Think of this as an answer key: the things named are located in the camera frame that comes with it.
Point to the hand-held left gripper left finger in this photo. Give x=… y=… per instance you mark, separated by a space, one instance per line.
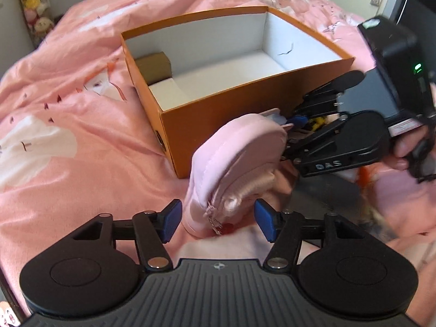
x=172 y=219

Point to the hanging pile of plush toys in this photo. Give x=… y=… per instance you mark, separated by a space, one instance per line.
x=35 y=10

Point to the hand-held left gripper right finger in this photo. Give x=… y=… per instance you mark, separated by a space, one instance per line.
x=264 y=219

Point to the orange cardboard box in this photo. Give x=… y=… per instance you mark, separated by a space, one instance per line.
x=238 y=85

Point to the small brown cardboard box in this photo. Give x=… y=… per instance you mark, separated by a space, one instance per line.
x=153 y=70

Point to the pink printed blanket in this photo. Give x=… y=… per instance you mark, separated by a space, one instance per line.
x=68 y=126

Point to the person's right hand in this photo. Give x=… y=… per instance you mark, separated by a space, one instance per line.
x=402 y=150

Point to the pink fabric zipper pouch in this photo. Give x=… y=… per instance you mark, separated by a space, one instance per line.
x=235 y=156

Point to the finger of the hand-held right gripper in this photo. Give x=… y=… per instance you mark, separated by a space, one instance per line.
x=316 y=144
x=320 y=100

